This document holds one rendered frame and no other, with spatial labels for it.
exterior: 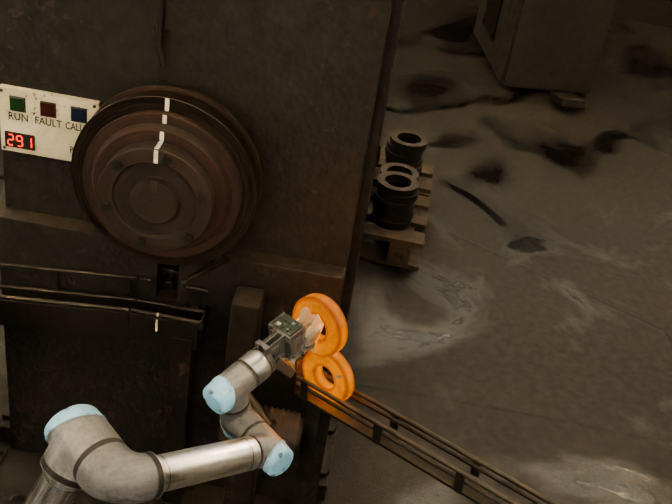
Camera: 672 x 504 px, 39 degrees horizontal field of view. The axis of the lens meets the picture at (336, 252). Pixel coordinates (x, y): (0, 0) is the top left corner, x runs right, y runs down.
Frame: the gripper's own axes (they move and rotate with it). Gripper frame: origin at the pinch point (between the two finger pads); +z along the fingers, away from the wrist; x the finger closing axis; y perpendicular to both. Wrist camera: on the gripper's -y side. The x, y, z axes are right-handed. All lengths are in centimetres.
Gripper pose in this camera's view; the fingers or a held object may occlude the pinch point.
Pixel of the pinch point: (320, 318)
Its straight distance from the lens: 228.8
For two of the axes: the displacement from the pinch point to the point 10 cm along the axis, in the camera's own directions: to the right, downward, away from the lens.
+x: -7.4, -4.5, 5.0
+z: 6.7, -5.3, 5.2
